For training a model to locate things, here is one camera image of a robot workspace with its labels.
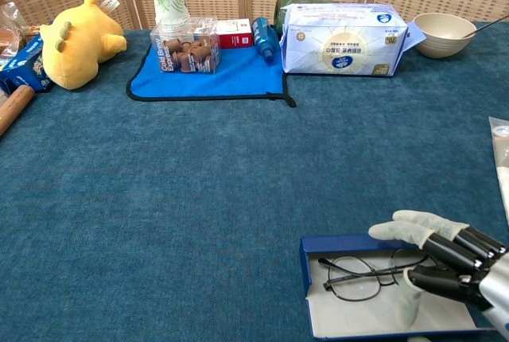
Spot bagged brown bread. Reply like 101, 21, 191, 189
0, 2, 31, 60

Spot grey blue glasses pouch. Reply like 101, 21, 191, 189
298, 233, 492, 339

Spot black eyeglasses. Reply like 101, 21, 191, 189
317, 248, 438, 302

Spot teal table cloth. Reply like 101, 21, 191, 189
0, 19, 509, 342

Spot blue cloth mat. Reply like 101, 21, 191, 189
126, 41, 297, 108

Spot yellow plush toy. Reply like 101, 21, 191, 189
38, 0, 128, 91

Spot small brown box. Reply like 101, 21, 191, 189
150, 17, 221, 75

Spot bagged white cloth package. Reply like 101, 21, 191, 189
488, 115, 509, 227

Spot white wet wipes pack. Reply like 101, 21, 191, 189
279, 2, 410, 77

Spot metal spoon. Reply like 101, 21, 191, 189
460, 15, 509, 39

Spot red and white box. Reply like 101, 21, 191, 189
214, 18, 255, 49

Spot wooden rolling pin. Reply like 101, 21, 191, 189
0, 84, 37, 138

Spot beige bowl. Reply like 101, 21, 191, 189
412, 13, 477, 59

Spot blue cookie box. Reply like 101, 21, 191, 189
0, 33, 55, 95

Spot stack of paper cups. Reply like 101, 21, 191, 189
150, 0, 192, 37

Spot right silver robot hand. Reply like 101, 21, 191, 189
367, 209, 509, 342

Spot small blue bottle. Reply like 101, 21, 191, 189
252, 17, 279, 64

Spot green spray bottle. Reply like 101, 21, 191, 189
274, 0, 335, 37

